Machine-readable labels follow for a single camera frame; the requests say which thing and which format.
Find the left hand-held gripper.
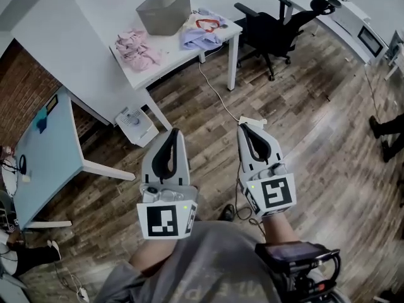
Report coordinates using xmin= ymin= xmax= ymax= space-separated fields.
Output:
xmin=136 ymin=127 xmax=199 ymax=241

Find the white power strip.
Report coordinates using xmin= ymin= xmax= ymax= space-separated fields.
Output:
xmin=238 ymin=116 xmax=268 ymax=128

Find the person's grey shirt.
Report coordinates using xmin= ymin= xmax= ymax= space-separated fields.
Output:
xmin=94 ymin=221 xmax=348 ymax=303

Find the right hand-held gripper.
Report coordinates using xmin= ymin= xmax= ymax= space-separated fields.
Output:
xmin=237 ymin=124 xmax=297 ymax=218

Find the pink garment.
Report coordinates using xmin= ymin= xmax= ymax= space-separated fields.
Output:
xmin=114 ymin=27 xmax=162 ymax=73

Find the person's right forearm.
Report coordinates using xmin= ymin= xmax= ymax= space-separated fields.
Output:
xmin=261 ymin=211 xmax=299 ymax=244

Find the blue cloth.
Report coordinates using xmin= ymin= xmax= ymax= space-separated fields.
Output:
xmin=33 ymin=109 xmax=50 ymax=134

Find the person's left forearm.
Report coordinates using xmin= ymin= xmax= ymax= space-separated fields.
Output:
xmin=129 ymin=238 xmax=177 ymax=279

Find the white cable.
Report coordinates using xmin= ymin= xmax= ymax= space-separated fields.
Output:
xmin=198 ymin=61 xmax=242 ymax=122

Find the white table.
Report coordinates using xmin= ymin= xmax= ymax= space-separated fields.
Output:
xmin=109 ymin=9 xmax=243 ymax=131

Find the lavender and white garment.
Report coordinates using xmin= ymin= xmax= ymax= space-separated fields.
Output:
xmin=179 ymin=7 xmax=229 ymax=51

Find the black office chair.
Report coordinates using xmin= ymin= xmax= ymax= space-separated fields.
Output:
xmin=234 ymin=0 xmax=337 ymax=81

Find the white floor appliance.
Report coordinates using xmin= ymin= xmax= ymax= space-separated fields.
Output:
xmin=115 ymin=106 xmax=160 ymax=148

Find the black phone rig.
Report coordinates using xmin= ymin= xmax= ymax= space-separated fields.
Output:
xmin=254 ymin=241 xmax=342 ymax=303

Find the white desktop appliance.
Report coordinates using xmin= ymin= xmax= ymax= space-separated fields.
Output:
xmin=330 ymin=0 xmax=389 ymax=66

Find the white t-shirt with red collar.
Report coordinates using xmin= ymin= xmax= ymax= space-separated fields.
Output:
xmin=184 ymin=11 xmax=229 ymax=37

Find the white desk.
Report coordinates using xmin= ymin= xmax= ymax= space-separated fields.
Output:
xmin=283 ymin=0 xmax=391 ymax=68

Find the light blue table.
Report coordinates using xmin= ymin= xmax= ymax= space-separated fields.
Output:
xmin=14 ymin=86 xmax=136 ymax=230

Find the person's black shoe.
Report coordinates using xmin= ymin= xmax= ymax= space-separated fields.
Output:
xmin=220 ymin=203 xmax=234 ymax=222

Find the grey plastic basket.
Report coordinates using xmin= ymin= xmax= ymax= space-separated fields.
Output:
xmin=135 ymin=0 xmax=193 ymax=37

